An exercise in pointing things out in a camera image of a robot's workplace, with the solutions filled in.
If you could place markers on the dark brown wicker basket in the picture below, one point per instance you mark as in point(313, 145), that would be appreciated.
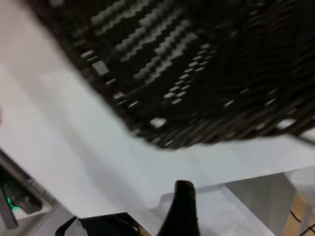
point(187, 73)

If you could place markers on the light wooden frame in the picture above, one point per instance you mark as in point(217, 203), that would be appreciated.
point(299, 209)

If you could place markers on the black angular device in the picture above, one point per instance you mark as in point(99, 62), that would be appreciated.
point(103, 225)

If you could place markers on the grey device with green light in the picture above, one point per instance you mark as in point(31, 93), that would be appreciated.
point(17, 194)

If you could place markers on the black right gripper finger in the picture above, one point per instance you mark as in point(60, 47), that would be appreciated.
point(183, 211)

